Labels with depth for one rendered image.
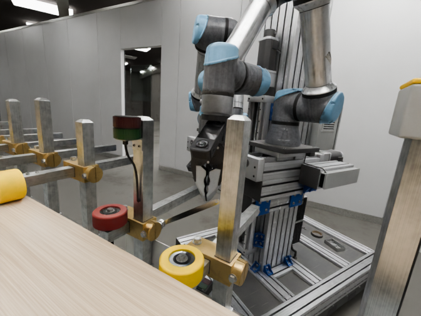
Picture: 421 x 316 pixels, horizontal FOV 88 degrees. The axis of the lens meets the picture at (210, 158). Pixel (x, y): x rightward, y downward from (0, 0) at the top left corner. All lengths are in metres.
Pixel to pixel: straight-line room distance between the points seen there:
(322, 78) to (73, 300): 0.85
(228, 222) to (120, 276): 0.21
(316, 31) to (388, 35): 2.34
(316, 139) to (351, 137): 1.67
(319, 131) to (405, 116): 1.05
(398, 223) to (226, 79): 0.38
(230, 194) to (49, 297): 0.31
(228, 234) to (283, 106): 0.63
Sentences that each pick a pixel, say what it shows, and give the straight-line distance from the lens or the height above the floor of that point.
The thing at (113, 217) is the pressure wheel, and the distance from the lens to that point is 0.58.
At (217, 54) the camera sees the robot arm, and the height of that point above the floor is 1.28.
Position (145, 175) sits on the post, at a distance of 0.57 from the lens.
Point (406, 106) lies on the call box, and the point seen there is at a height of 1.19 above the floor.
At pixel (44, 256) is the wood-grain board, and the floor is 0.90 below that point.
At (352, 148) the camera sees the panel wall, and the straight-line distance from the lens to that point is 3.04.
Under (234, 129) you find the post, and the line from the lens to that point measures 0.40.
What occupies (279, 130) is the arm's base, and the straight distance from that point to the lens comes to 0.96.
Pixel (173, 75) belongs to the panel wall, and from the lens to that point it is 3.87.
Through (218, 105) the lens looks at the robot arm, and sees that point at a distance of 0.49.
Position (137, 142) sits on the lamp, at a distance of 0.55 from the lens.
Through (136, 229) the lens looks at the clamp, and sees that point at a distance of 0.63.
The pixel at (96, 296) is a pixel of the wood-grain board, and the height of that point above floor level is 0.90.
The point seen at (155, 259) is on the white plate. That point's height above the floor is 0.74.
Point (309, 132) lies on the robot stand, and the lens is 1.38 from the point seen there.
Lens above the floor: 1.17
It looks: 13 degrees down
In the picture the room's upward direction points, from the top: 4 degrees clockwise
